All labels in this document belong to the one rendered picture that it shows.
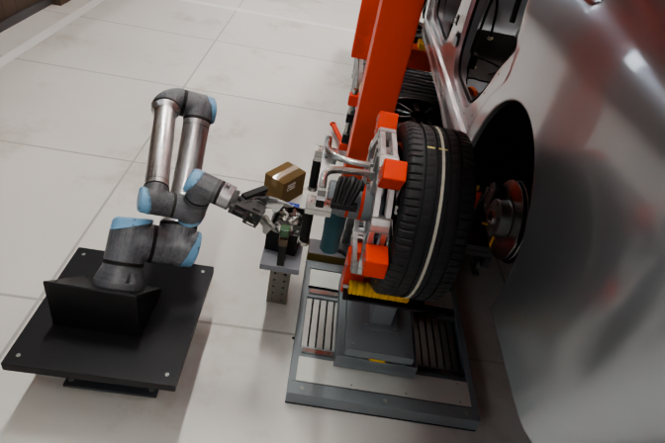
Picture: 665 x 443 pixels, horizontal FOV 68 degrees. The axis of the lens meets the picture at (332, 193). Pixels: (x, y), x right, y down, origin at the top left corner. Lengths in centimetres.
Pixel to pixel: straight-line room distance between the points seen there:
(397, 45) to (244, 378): 155
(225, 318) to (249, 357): 25
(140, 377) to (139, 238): 50
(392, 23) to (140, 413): 184
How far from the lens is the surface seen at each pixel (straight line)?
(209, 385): 230
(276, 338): 245
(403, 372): 231
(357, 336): 223
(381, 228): 161
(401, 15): 207
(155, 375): 198
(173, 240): 202
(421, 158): 164
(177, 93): 218
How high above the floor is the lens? 195
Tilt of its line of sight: 36 degrees down
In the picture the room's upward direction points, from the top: 12 degrees clockwise
